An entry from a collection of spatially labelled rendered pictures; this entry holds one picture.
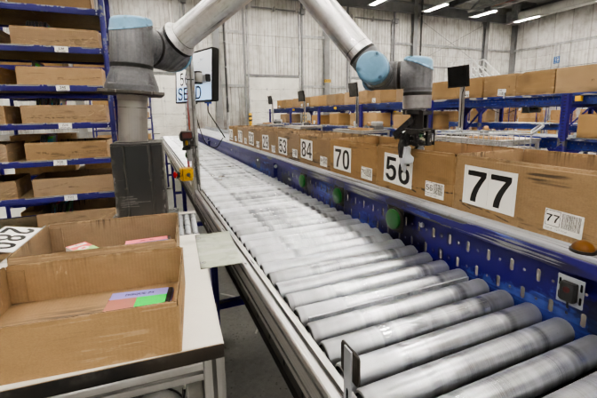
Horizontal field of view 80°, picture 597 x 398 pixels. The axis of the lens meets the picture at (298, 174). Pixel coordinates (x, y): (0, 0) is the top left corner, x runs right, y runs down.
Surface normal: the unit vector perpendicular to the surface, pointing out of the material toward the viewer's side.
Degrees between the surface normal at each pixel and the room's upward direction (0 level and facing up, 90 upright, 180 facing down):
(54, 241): 90
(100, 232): 89
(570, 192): 90
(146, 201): 90
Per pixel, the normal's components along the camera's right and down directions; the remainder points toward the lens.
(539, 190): -0.92, 0.09
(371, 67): -0.30, 0.18
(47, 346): 0.28, 0.18
